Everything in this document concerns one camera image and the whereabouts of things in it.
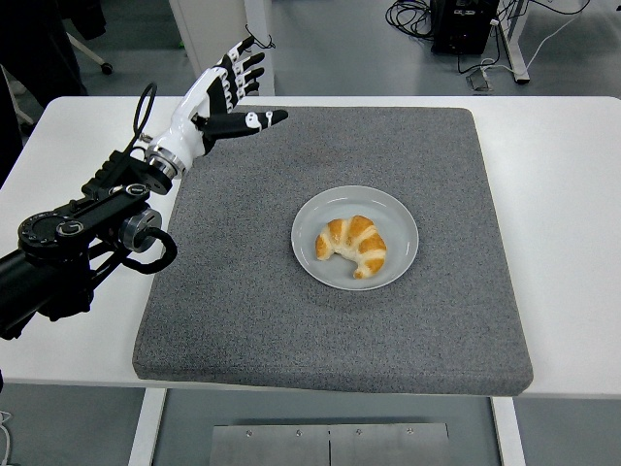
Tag white cabinet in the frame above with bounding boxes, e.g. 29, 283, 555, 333
167, 0, 257, 96

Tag golden croissant bread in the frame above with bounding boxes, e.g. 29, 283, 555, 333
314, 215, 388, 281

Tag black computer case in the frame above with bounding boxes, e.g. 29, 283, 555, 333
429, 0, 502, 55

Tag white column post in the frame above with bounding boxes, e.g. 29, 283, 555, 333
242, 0, 277, 97

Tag thin black knotted cable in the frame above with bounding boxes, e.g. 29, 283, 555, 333
245, 23, 277, 52

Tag white table leg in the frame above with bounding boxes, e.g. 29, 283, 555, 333
490, 396, 528, 466
126, 387, 168, 466

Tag white chair base with casters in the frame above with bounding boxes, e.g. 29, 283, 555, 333
0, 31, 114, 135

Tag long white cable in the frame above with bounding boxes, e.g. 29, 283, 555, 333
477, 0, 592, 79

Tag white desk leg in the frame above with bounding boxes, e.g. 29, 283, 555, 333
499, 0, 531, 86

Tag person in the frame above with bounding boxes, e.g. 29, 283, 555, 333
0, 0, 108, 186

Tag grey metal plate with screws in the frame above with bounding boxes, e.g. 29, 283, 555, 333
209, 422, 451, 466

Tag black cable bundle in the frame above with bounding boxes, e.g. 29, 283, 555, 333
385, 0, 436, 43

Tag grey felt mat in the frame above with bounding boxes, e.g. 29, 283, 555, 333
132, 104, 536, 397

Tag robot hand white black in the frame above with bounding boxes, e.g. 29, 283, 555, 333
147, 35, 290, 164

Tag thin white cord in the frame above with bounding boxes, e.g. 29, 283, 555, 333
0, 410, 14, 466

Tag clear floor socket cover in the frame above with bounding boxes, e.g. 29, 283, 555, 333
466, 67, 495, 93

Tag light grey round plate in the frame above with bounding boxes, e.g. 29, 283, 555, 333
290, 184, 420, 292

